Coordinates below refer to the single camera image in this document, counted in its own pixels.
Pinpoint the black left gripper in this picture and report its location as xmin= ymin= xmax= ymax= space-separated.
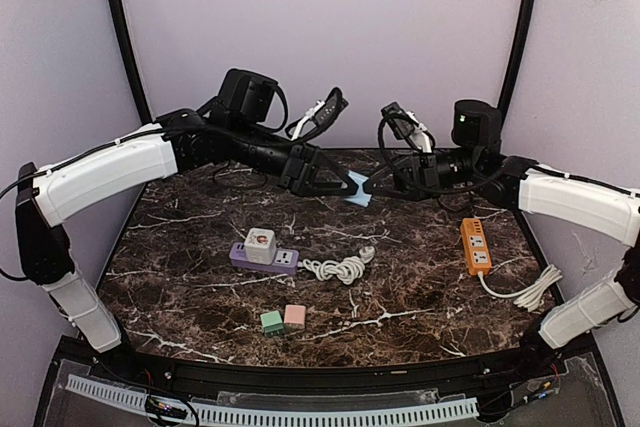
xmin=228 ymin=118 xmax=360 ymax=197

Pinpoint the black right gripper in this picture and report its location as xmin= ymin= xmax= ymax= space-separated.
xmin=359 ymin=148 xmax=482 ymax=203

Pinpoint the light blue charger plug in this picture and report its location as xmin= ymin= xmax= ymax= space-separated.
xmin=344 ymin=171 xmax=372 ymax=208

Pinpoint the purple power strip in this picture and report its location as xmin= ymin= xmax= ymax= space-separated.
xmin=229 ymin=242 xmax=299 ymax=276

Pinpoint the white cube power socket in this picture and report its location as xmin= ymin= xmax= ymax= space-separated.
xmin=244 ymin=227 xmax=277 ymax=265

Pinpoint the orange power strip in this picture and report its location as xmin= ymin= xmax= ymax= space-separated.
xmin=460 ymin=218 xmax=492 ymax=276

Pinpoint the green charger plug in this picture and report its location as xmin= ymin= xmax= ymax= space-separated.
xmin=260 ymin=311 xmax=285 ymax=338

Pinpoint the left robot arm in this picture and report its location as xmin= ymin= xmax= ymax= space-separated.
xmin=11 ymin=109 xmax=358 ymax=383

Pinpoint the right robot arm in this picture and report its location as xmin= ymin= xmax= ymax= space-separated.
xmin=364 ymin=148 xmax=639 ymax=381

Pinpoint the pink charger plug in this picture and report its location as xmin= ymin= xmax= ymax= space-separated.
xmin=284 ymin=304 xmax=306 ymax=330

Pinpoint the white coiled power cable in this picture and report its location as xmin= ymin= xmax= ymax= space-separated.
xmin=299 ymin=245 xmax=376 ymax=287

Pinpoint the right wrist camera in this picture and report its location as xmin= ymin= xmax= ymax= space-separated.
xmin=451 ymin=99 xmax=502 ymax=150

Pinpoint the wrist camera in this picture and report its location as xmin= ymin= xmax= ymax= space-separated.
xmin=217 ymin=68 xmax=279 ymax=123
xmin=451 ymin=99 xmax=502 ymax=150

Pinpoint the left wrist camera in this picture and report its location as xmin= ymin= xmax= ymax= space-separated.
xmin=217 ymin=68 xmax=279 ymax=123

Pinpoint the white orange-strip cable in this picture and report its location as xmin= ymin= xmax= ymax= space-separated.
xmin=477 ymin=264 xmax=564 ymax=311

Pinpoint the white slotted cable duct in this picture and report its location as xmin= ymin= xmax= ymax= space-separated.
xmin=65 ymin=374 xmax=479 ymax=426

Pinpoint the black frame post left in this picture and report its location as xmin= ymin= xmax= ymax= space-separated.
xmin=107 ymin=0 xmax=152 ymax=124

